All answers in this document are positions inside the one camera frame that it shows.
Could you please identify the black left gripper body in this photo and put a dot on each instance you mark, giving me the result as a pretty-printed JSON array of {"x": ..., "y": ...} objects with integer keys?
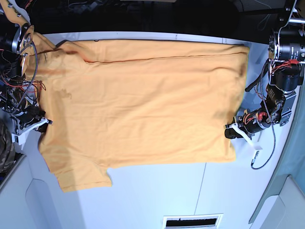
[{"x": 252, "y": 122}]

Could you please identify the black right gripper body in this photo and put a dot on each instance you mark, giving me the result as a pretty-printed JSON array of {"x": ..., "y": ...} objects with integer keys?
[{"x": 26, "y": 117}]

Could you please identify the orange t-shirt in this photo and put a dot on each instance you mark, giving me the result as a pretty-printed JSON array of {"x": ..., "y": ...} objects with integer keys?
[{"x": 118, "y": 103}]

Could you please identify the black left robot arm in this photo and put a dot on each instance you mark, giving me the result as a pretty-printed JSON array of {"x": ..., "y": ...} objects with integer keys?
[{"x": 281, "y": 73}]

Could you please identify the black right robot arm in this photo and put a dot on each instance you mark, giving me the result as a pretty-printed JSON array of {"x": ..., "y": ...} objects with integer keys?
[{"x": 19, "y": 97}]

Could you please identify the camouflage fabric pile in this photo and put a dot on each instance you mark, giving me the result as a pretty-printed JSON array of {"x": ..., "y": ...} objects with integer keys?
[{"x": 7, "y": 150}]

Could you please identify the white floor vent grille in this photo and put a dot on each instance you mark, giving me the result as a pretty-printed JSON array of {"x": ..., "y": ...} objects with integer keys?
[{"x": 210, "y": 221}]

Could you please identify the white right cabinet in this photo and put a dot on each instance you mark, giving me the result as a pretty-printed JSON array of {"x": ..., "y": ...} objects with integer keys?
[{"x": 283, "y": 211}]

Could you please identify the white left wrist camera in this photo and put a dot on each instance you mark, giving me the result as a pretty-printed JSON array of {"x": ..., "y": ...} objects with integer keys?
[{"x": 253, "y": 144}]

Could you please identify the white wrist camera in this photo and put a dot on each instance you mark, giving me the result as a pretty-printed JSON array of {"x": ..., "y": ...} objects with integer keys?
[
  {"x": 253, "y": 144},
  {"x": 19, "y": 135}
]

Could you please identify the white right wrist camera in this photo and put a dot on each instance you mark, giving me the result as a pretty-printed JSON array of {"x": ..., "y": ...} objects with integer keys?
[{"x": 19, "y": 135}]

